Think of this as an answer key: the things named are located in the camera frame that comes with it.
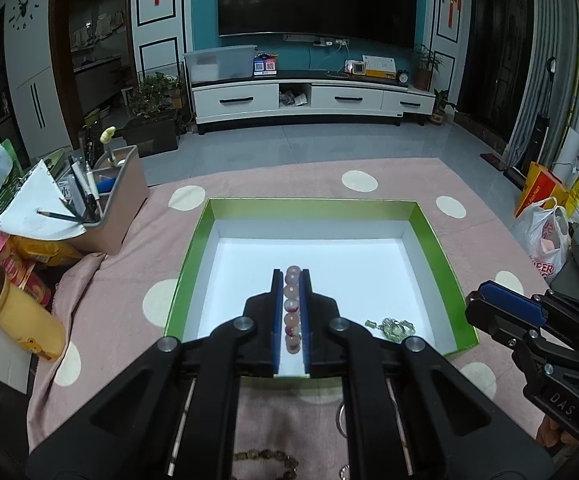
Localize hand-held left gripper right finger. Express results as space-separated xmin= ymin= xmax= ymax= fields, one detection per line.
xmin=300 ymin=269 xmax=555 ymax=480

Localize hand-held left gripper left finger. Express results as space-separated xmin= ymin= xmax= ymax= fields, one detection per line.
xmin=26 ymin=269 xmax=283 ymax=480

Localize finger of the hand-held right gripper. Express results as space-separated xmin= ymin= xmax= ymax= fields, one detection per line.
xmin=464 ymin=280 xmax=579 ymax=356
xmin=512 ymin=331 xmax=579 ymax=386

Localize pink and red bead bracelet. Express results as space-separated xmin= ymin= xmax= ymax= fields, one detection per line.
xmin=284 ymin=264 xmax=302 ymax=353

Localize green cardboard box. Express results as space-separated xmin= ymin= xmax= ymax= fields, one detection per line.
xmin=164 ymin=198 xmax=479 ymax=363

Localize brown wooden bead bracelet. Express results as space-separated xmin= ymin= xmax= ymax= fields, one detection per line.
xmin=232 ymin=449 xmax=300 ymax=480

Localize green crystal jewelry piece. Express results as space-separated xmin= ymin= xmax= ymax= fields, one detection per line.
xmin=364 ymin=317 xmax=415 ymax=343

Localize person's right hand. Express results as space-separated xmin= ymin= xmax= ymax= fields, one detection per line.
xmin=537 ymin=416 xmax=579 ymax=448

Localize white plastic bag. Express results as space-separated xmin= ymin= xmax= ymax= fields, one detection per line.
xmin=512 ymin=197 xmax=573 ymax=283

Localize yellow paper shopping bag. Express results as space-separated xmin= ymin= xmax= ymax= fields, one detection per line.
xmin=514 ymin=161 xmax=570 ymax=218

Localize pink dotted tablecloth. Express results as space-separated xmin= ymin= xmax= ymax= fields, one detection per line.
xmin=27 ymin=157 xmax=555 ymax=480

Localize black upright vacuum cleaner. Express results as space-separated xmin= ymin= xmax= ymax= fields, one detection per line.
xmin=517 ymin=57 xmax=557 ymax=173

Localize beige desk organizer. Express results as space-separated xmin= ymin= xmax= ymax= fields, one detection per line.
xmin=62 ymin=145 xmax=150 ymax=256

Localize small potted plant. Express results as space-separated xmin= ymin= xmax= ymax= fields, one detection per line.
xmin=429 ymin=89 xmax=457 ymax=126

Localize white television cabinet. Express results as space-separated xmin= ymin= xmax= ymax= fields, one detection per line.
xmin=191 ymin=72 xmax=436 ymax=136

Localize leafy plants in dark planter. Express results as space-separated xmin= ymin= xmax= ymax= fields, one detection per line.
xmin=121 ymin=72 xmax=186 ymax=155

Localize tall potted plant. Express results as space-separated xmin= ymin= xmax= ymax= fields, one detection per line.
xmin=412 ymin=44 xmax=443 ymax=92

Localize yellow snack packet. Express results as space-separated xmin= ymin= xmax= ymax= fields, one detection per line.
xmin=7 ymin=235 xmax=84 ymax=267

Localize yellow bottle with brown cap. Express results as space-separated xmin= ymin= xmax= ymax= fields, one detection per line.
xmin=0 ymin=262 xmax=66 ymax=362

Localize pen with yellow duck topper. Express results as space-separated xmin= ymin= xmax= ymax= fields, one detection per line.
xmin=100 ymin=126 xmax=118 ymax=167

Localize blue code sign stand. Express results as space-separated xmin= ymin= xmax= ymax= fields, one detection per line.
xmin=254 ymin=52 xmax=278 ymax=77

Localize clear plastic storage box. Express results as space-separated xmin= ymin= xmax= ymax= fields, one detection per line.
xmin=184 ymin=45 xmax=258 ymax=84

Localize grey striped curtain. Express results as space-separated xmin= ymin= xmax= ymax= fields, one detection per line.
xmin=507 ymin=0 xmax=579 ymax=171

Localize white and yellow desk calendar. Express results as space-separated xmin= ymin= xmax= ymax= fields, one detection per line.
xmin=362 ymin=54 xmax=397 ymax=80

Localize white paper sheet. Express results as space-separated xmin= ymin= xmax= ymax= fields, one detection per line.
xmin=0 ymin=160 xmax=86 ymax=241

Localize white power strip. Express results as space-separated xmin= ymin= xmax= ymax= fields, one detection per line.
xmin=284 ymin=34 xmax=350 ymax=47

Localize large black television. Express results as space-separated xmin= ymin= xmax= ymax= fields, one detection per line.
xmin=218 ymin=0 xmax=417 ymax=52

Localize black antler wall clock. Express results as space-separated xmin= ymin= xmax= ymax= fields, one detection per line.
xmin=8 ymin=0 xmax=43 ymax=31

